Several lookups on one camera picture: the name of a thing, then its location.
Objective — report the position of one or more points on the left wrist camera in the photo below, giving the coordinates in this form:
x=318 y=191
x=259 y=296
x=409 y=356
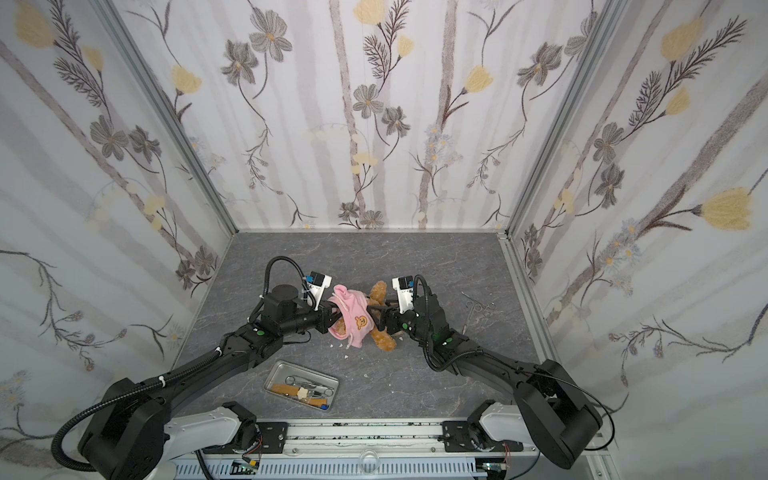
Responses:
x=315 y=284

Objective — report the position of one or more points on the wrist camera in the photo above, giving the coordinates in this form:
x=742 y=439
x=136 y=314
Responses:
x=404 y=288
x=315 y=284

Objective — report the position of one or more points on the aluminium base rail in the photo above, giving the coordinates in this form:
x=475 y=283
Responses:
x=415 y=448

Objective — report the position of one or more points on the scissors in tray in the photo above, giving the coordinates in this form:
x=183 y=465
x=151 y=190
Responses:
x=307 y=389

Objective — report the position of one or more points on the pink teddy hoodie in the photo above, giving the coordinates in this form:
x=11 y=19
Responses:
x=358 y=323

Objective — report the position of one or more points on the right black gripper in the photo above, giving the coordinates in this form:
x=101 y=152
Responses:
x=394 y=321

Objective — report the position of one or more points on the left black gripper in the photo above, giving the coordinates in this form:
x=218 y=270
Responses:
x=327 y=316

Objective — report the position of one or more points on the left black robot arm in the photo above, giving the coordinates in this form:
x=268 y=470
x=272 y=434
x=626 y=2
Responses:
x=125 y=437

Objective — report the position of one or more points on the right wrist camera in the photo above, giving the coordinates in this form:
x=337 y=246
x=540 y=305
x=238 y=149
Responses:
x=404 y=288

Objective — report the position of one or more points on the wooden brush in tray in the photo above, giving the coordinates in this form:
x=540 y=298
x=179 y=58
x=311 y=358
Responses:
x=287 y=392

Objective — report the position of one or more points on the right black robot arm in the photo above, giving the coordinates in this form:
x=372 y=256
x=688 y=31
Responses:
x=560 y=417

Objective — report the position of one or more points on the metal tray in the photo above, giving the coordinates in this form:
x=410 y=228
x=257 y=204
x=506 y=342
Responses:
x=282 y=369

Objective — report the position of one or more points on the brown teddy bear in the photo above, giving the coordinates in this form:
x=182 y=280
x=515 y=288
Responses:
x=376 y=297

